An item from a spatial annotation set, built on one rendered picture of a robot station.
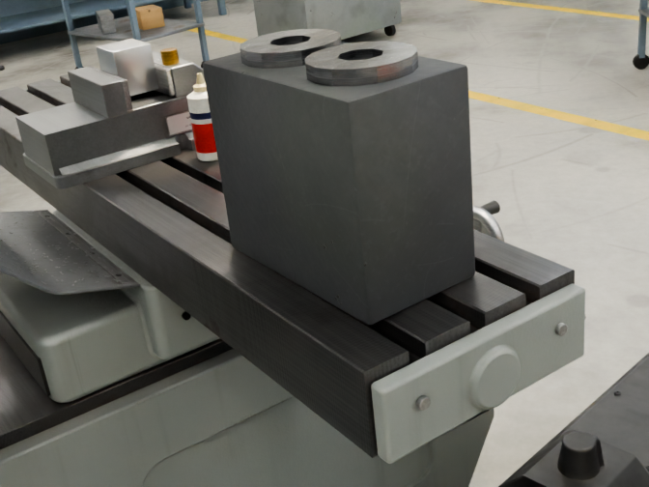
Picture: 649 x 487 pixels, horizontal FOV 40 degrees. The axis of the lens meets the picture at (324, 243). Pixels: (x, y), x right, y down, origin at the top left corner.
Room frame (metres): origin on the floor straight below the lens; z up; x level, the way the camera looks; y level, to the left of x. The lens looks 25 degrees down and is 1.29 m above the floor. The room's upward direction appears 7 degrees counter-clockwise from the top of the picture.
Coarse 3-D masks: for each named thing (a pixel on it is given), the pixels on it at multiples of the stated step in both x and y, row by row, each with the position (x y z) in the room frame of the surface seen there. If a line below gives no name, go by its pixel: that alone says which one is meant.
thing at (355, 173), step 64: (256, 64) 0.75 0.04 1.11; (320, 64) 0.68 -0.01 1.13; (384, 64) 0.65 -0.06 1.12; (448, 64) 0.68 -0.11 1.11; (256, 128) 0.72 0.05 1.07; (320, 128) 0.64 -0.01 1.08; (384, 128) 0.63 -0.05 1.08; (448, 128) 0.66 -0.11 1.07; (256, 192) 0.74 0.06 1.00; (320, 192) 0.65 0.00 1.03; (384, 192) 0.63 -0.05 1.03; (448, 192) 0.66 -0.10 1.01; (256, 256) 0.75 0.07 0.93; (320, 256) 0.66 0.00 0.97; (384, 256) 0.62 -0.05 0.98; (448, 256) 0.66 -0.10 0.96
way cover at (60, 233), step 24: (0, 216) 1.11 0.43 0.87; (24, 216) 1.12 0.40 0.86; (48, 216) 1.12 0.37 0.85; (24, 240) 1.02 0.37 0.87; (48, 240) 1.03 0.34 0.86; (72, 240) 1.03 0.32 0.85; (0, 264) 0.85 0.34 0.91; (24, 264) 0.92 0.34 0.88; (48, 264) 0.93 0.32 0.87; (72, 264) 0.94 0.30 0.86; (96, 264) 0.95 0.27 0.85; (48, 288) 0.85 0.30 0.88; (72, 288) 0.86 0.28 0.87; (96, 288) 0.87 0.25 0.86; (120, 288) 0.88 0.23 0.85
